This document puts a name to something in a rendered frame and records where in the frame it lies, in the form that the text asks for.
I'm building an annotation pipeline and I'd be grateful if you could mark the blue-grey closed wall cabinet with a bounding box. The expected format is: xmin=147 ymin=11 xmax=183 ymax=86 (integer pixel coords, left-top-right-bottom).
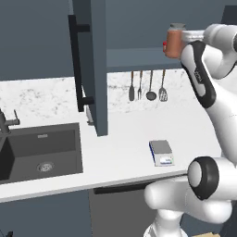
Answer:
xmin=0 ymin=0 xmax=75 ymax=81

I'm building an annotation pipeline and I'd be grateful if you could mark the dark grey tap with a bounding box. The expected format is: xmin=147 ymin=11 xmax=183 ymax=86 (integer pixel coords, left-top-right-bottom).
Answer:
xmin=0 ymin=108 xmax=21 ymax=137

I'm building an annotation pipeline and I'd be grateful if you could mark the black dishwasher handle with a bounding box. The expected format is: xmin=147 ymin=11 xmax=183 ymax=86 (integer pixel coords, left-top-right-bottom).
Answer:
xmin=94 ymin=181 xmax=159 ymax=195

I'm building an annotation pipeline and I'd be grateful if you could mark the black cabinet door handle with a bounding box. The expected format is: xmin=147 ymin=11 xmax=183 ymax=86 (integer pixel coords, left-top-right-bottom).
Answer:
xmin=68 ymin=14 xmax=95 ymax=113

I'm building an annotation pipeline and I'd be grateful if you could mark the hanging slotted turner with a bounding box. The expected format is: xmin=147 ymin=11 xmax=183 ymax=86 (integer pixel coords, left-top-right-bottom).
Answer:
xmin=157 ymin=69 xmax=169 ymax=104

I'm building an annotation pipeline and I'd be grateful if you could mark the hanging grey spatula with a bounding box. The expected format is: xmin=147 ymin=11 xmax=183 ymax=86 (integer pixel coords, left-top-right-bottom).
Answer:
xmin=128 ymin=70 xmax=136 ymax=103

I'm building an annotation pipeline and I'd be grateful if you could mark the blue-grey base cabinet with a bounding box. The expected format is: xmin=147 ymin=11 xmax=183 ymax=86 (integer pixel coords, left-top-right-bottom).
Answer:
xmin=0 ymin=189 xmax=94 ymax=237

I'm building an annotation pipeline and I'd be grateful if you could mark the brown honey bottle grey cap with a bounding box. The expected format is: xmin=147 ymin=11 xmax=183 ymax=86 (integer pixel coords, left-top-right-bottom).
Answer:
xmin=165 ymin=22 xmax=187 ymax=59

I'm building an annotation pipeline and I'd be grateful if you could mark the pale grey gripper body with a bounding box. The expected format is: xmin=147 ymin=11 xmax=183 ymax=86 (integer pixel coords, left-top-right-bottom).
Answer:
xmin=182 ymin=29 xmax=206 ymax=44

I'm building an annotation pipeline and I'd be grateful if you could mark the blue-grey cabinet door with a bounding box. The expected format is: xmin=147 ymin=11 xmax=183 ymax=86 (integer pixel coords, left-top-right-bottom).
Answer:
xmin=71 ymin=0 xmax=109 ymax=137

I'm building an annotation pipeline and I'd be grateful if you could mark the grey dishwasher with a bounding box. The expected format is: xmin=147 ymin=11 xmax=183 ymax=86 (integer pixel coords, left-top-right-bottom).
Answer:
xmin=88 ymin=175 xmax=188 ymax=237

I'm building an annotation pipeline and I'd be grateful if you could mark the hanging dark ladle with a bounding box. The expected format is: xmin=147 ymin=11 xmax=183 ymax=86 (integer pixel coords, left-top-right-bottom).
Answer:
xmin=145 ymin=69 xmax=158 ymax=102

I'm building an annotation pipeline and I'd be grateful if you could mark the grey digital scale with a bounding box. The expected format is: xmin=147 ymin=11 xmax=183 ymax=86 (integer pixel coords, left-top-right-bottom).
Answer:
xmin=148 ymin=139 xmax=176 ymax=168

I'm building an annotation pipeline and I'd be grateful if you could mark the dark grey sink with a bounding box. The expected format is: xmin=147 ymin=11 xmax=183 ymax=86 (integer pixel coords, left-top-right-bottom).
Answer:
xmin=0 ymin=122 xmax=84 ymax=185

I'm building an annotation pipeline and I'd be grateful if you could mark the hanging grey fork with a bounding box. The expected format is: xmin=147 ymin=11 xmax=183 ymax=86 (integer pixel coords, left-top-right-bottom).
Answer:
xmin=136 ymin=69 xmax=144 ymax=101

